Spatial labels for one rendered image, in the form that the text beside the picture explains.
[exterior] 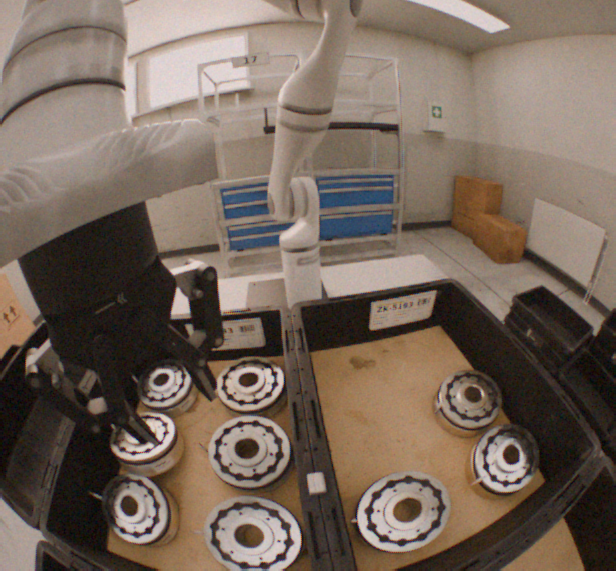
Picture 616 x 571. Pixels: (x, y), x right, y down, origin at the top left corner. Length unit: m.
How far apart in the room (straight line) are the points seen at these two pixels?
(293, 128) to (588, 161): 2.98
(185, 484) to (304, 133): 0.53
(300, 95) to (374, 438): 0.49
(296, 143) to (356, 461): 0.47
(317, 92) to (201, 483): 0.55
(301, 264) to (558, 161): 3.08
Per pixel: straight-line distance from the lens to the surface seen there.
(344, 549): 0.24
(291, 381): 0.28
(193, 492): 0.36
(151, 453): 0.34
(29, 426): 0.66
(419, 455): 0.36
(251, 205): 2.13
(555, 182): 3.29
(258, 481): 0.31
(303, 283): 0.59
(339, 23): 0.38
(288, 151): 0.44
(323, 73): 0.39
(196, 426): 0.40
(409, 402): 0.39
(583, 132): 3.19
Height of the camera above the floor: 1.15
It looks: 27 degrees down
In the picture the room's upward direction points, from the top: 4 degrees counter-clockwise
